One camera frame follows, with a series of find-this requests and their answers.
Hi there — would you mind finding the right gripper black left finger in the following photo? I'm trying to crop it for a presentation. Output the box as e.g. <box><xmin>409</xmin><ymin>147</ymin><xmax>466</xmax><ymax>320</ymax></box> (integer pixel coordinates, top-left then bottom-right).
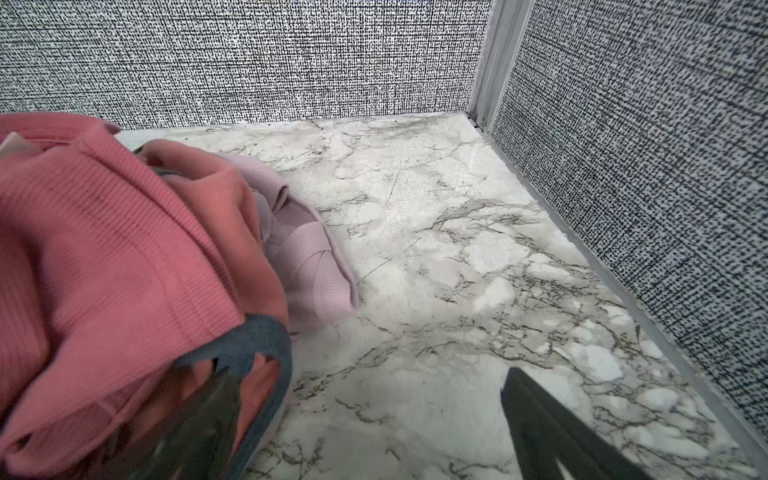
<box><xmin>101</xmin><ymin>369</ymin><xmax>240</xmax><ymax>479</ymax></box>

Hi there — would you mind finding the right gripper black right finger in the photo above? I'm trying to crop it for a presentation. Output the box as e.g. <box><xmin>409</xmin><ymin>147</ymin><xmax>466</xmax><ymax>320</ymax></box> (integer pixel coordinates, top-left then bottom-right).
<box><xmin>500</xmin><ymin>367</ymin><xmax>650</xmax><ymax>480</ymax></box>

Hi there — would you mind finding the light pink cloth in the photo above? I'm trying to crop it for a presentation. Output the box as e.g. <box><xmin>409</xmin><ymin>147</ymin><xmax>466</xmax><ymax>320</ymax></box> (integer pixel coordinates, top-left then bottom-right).
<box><xmin>222</xmin><ymin>154</ymin><xmax>359</xmax><ymax>335</ymax></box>

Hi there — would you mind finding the dark pink shirt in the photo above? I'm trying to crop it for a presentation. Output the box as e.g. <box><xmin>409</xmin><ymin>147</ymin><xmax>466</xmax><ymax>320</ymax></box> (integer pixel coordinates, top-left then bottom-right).
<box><xmin>1</xmin><ymin>113</ymin><xmax>293</xmax><ymax>479</ymax></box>

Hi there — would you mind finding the aluminium corner frame post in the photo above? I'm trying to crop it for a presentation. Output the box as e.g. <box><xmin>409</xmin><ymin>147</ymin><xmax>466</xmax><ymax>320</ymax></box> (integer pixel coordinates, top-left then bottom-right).
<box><xmin>467</xmin><ymin>0</ymin><xmax>534</xmax><ymax>132</ymax></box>

